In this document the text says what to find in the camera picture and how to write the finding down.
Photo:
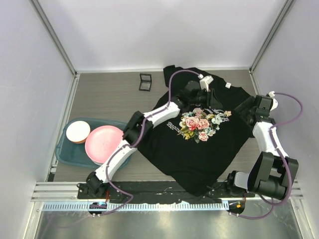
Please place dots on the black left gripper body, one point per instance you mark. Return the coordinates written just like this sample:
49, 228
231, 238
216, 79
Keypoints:
203, 98

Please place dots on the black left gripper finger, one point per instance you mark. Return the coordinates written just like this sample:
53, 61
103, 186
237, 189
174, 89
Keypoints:
218, 106
213, 98

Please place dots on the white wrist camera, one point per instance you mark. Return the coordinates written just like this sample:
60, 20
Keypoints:
206, 81
274, 103

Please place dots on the black floral print t-shirt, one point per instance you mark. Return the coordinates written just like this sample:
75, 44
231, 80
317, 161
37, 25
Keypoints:
198, 145

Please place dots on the white plate under pink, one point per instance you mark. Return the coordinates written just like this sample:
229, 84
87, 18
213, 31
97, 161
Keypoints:
99, 162

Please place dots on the white slotted cable duct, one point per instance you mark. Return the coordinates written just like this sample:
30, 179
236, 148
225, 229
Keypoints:
97, 206

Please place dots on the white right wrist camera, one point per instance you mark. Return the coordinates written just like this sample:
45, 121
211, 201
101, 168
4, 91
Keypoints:
274, 103

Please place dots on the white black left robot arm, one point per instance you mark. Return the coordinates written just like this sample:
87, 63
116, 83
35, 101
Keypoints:
140, 124

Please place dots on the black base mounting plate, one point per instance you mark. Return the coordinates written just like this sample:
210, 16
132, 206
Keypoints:
161, 192

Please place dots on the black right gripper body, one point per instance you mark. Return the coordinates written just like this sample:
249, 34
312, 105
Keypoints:
249, 110

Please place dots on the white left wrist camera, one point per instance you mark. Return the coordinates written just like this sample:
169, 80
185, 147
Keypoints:
206, 81

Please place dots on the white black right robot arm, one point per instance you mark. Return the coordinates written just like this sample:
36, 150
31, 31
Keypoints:
274, 171

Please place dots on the teal plastic tray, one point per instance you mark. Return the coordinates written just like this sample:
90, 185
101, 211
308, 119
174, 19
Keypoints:
74, 154

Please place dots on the orange bowl under white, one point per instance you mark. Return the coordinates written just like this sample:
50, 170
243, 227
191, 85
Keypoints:
77, 141

